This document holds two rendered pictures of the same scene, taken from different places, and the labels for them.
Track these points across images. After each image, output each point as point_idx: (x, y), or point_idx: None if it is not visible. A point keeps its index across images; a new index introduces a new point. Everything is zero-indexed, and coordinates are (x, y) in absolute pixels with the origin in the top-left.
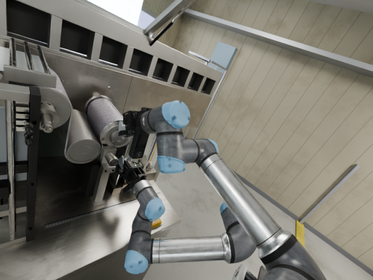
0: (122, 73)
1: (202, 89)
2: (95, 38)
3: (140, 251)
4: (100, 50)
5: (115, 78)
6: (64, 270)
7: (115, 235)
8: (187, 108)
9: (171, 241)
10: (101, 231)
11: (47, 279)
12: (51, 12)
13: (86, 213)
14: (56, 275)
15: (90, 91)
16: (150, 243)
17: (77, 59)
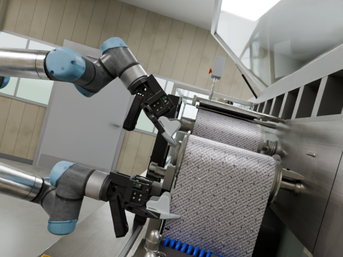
0: (337, 121)
1: None
2: (320, 84)
3: (48, 179)
4: (320, 98)
5: (325, 135)
6: (93, 214)
7: (81, 240)
8: (111, 37)
9: (21, 171)
10: (98, 238)
11: (97, 210)
12: (300, 84)
13: (132, 243)
14: (95, 212)
15: (296, 165)
16: (44, 178)
17: (300, 122)
